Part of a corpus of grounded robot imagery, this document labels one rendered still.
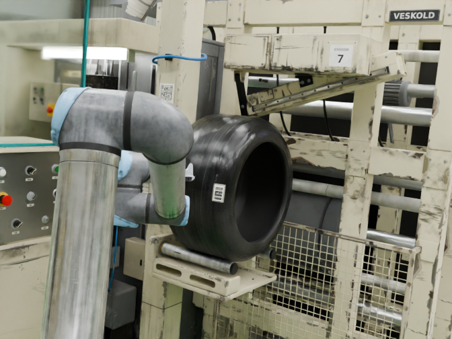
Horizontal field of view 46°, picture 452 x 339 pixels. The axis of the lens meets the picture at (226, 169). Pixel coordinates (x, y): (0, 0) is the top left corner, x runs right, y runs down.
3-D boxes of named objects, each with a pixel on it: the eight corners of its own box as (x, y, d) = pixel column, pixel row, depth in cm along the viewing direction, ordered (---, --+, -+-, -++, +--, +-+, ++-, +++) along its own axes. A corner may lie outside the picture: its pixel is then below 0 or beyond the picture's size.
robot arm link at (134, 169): (99, 182, 156) (101, 148, 156) (130, 184, 166) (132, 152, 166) (122, 183, 150) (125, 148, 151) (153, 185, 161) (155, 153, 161)
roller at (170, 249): (157, 252, 212) (160, 241, 212) (165, 253, 216) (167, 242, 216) (230, 274, 192) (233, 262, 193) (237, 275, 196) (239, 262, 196)
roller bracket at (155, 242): (146, 260, 211) (148, 236, 210) (208, 243, 244) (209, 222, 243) (153, 262, 209) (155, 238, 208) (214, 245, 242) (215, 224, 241)
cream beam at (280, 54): (221, 68, 231) (224, 33, 229) (253, 73, 251) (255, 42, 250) (356, 73, 197) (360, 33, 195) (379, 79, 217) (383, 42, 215)
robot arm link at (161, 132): (196, 84, 102) (190, 197, 165) (130, 79, 102) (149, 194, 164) (193, 139, 98) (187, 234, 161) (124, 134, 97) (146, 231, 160)
